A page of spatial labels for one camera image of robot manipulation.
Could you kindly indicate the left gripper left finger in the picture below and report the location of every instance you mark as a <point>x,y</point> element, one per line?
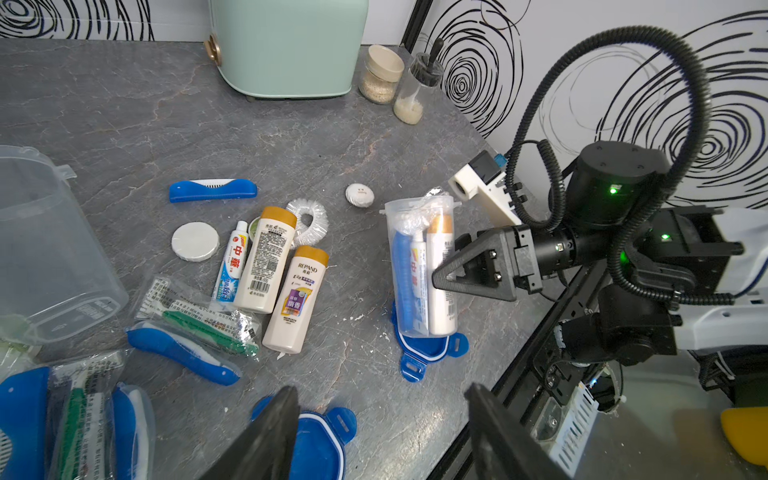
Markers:
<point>264,450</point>

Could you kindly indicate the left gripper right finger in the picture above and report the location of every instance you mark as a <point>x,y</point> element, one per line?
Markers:
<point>501,447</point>

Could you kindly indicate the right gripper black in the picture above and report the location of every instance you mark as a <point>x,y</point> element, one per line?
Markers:
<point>483,266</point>

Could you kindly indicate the clear container blue lid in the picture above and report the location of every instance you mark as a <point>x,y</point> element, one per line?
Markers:
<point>56,279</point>
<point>413,215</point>

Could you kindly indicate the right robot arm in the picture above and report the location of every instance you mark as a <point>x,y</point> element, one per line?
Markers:
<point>683,278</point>

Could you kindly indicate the blue white toothbrush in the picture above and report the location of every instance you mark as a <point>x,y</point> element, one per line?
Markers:
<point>134,432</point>

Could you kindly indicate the round soap packet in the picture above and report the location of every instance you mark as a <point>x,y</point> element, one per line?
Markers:
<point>195,241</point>
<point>359,195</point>

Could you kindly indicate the small toothpaste tube red label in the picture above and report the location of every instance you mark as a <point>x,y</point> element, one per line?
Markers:
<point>230,271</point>

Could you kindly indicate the small bottle black cap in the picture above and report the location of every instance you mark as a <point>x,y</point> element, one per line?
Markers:
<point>418,84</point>

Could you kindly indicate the beige round jar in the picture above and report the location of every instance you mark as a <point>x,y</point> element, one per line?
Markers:
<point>383,69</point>

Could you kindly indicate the mint green toaster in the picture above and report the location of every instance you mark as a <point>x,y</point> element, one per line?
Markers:
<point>287,49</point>

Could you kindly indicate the white slotted cable duct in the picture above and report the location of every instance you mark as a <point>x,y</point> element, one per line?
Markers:
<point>563,431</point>

